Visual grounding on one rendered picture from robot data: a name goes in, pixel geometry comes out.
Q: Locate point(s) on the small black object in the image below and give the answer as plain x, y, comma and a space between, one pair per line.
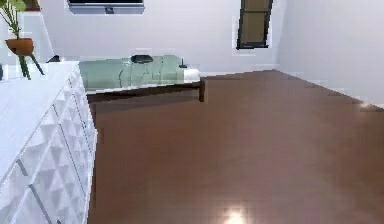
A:
182, 65

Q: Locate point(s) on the bed with green blanket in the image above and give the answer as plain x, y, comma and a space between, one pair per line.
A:
133, 75

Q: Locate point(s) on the black cushion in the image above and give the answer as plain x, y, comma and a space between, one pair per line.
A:
142, 59

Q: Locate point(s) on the black framed window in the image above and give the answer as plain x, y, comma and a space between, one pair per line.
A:
254, 23

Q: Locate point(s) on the small dark wedge object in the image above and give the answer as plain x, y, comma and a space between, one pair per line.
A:
54, 59

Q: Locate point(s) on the white studded sideboard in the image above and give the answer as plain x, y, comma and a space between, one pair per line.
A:
40, 133

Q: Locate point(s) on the brown plant pot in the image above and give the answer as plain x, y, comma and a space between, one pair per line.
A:
20, 46

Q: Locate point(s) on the green house plant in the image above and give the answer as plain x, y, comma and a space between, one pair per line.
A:
13, 20

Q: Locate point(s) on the grey framed wall picture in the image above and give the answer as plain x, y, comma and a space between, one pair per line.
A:
106, 7

